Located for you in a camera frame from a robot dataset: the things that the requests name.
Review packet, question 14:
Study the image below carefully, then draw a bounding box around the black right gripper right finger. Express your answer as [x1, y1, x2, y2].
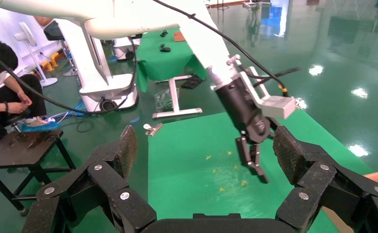
[273, 125, 378, 233]

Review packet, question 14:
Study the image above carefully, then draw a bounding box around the seated person in black trousers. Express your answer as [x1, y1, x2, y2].
[0, 38, 48, 144]

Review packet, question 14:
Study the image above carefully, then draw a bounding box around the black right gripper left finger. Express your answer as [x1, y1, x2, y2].
[21, 124, 157, 233]

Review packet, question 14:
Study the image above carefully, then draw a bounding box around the blue plastic bag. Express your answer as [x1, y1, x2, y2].
[20, 120, 62, 133]

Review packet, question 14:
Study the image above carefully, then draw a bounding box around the clear plastic bag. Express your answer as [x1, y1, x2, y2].
[154, 87, 177, 113]

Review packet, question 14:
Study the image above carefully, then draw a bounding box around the black flat floor object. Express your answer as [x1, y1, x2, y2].
[180, 74, 204, 90]

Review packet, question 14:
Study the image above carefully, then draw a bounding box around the white standing fan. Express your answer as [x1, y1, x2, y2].
[14, 21, 59, 88]

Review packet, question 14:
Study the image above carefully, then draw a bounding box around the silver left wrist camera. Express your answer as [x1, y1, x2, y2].
[239, 66, 297, 120]

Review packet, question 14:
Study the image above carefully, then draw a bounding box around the green cloth on neighbour table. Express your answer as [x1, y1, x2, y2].
[135, 28, 209, 94]

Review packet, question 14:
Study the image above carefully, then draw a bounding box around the black left camera cable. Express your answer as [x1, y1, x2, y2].
[152, 0, 302, 97]

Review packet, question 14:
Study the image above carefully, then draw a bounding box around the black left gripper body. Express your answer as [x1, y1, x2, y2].
[214, 76, 274, 144]

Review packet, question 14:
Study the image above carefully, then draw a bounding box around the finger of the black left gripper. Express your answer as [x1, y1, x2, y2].
[235, 136, 252, 168]
[249, 143, 270, 184]

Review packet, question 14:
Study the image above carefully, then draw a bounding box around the dark low stool table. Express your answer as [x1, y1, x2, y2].
[0, 128, 77, 216]

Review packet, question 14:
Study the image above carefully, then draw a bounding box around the silver binder clip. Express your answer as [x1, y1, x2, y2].
[143, 122, 164, 137]

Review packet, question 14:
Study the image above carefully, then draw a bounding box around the white wheeled robot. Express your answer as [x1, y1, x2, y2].
[56, 18, 140, 114]

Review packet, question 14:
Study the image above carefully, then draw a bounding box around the white table leg stand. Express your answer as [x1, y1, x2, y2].
[152, 75, 204, 119]

